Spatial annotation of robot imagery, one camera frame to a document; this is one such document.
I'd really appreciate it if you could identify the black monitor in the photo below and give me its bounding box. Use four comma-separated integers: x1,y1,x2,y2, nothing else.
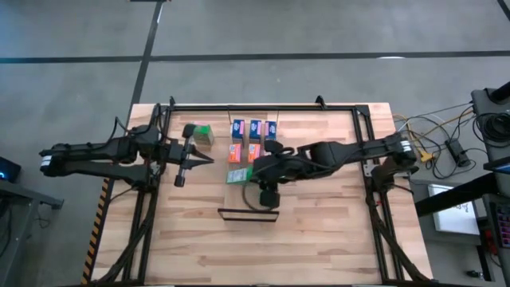
482,155,510,176

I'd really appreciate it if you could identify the gray equipment stand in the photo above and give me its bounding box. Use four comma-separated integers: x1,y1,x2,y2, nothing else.
469,81,510,160

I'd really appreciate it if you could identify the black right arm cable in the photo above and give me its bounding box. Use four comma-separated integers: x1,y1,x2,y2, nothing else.
241,181,267,212

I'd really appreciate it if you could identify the gray metal cart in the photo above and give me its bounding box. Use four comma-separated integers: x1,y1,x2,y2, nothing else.
0,177,65,287

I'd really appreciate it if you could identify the black metal beam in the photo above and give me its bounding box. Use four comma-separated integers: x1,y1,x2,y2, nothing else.
414,171,510,218

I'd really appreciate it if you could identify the wooden shelf with black frame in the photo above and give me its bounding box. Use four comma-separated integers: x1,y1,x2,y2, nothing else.
217,105,281,222

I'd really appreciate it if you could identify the green Apple Jacks cereal box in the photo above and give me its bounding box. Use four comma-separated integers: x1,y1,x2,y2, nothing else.
193,124,215,147
226,165,254,186

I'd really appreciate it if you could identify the yellow black hazard strip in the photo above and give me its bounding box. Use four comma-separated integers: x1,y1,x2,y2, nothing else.
80,173,111,286

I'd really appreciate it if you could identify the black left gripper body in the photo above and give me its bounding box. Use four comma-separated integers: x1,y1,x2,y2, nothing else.
161,124,197,188

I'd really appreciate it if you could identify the white board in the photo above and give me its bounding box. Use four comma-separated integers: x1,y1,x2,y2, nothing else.
428,183,481,236

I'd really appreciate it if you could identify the black power adapter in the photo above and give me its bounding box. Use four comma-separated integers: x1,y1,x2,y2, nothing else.
445,137,470,167

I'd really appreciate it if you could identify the black aluminium table frame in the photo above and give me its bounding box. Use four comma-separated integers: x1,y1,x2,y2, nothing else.
89,95,434,287

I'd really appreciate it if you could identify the orange Mini Wheats cereal box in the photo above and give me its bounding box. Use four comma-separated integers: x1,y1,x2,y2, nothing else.
247,143,262,163
227,143,243,164

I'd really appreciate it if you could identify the black coiled cable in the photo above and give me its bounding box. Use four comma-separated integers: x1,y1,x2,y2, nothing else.
473,112,510,143

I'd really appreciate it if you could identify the black control panel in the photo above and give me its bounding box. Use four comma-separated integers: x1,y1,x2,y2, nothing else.
488,199,510,250

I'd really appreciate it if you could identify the black device with blue light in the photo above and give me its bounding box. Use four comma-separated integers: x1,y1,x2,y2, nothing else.
0,155,22,183

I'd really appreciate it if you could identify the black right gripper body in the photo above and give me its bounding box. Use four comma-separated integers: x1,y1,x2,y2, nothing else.
251,140,320,210

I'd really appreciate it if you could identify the yellow cable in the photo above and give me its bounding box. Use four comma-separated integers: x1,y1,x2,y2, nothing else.
410,109,475,163

